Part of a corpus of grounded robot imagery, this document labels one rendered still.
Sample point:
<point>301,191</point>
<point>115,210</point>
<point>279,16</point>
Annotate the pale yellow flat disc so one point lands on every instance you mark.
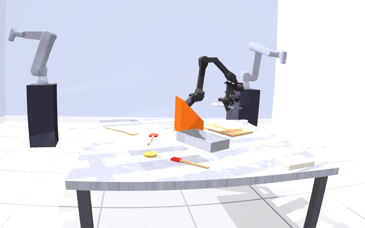
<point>149,154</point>

